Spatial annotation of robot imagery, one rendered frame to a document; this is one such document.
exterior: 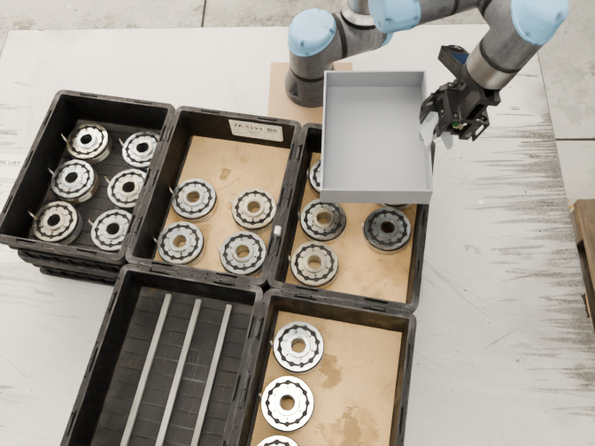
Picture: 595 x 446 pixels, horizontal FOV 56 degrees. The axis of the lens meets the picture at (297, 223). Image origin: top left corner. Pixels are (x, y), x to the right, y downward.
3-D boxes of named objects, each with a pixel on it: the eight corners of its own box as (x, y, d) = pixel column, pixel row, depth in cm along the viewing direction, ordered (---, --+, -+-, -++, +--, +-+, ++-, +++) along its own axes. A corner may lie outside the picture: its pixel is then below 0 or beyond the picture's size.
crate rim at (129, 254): (179, 110, 133) (176, 103, 131) (303, 126, 129) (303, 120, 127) (126, 265, 116) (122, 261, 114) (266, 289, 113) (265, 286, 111)
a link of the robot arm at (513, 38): (553, -31, 77) (585, 17, 74) (507, 27, 87) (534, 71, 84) (510, -27, 74) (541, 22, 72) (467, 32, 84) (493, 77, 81)
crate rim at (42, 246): (61, 94, 136) (57, 88, 134) (179, 110, 133) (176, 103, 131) (-6, 242, 120) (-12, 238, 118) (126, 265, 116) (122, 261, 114)
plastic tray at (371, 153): (325, 87, 116) (324, 70, 112) (422, 86, 115) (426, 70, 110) (320, 203, 105) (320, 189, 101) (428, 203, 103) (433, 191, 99)
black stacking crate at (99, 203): (78, 118, 145) (58, 90, 135) (187, 134, 141) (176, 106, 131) (18, 258, 129) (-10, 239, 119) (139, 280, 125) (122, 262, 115)
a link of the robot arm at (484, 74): (475, 30, 85) (521, 39, 87) (459, 51, 89) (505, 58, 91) (483, 70, 81) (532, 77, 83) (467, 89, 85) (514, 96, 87)
